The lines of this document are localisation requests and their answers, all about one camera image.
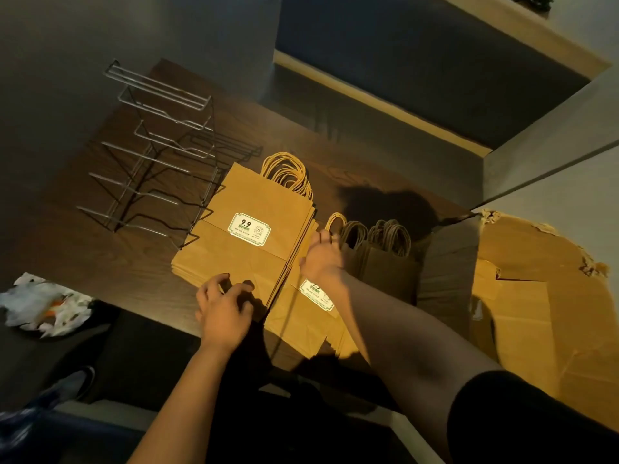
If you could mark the crumpled white plastic bag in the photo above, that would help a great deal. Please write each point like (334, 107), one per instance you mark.
(46, 306)

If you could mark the person's left forearm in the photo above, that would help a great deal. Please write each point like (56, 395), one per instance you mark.
(186, 410)

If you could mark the light wooden ledge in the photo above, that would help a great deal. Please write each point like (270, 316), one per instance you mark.
(387, 103)

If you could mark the person's left thumb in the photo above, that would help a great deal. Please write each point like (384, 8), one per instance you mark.
(245, 292)

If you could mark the person's right fingers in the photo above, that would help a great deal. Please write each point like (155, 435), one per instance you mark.
(328, 237)

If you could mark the dark shoe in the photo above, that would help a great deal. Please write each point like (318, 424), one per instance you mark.
(58, 389)

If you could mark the person's right hand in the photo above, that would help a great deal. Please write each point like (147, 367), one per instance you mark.
(323, 260)

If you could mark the dark green plant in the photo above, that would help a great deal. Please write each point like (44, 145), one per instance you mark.
(532, 0)

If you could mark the bundle of upright paper bags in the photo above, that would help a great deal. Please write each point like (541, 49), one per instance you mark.
(387, 270)

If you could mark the torn cardboard box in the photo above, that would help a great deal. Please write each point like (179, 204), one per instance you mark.
(541, 309)

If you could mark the person's right forearm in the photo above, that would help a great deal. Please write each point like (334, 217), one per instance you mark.
(401, 343)

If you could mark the person's left hand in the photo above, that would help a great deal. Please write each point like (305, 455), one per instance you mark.
(223, 316)

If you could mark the black sleeve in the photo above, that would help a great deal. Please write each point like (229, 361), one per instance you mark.
(532, 425)

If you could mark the brown labelled paper bag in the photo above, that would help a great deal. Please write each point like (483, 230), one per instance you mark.
(304, 323)

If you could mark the stack of brown paper bags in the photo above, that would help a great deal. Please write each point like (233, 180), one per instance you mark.
(251, 207)

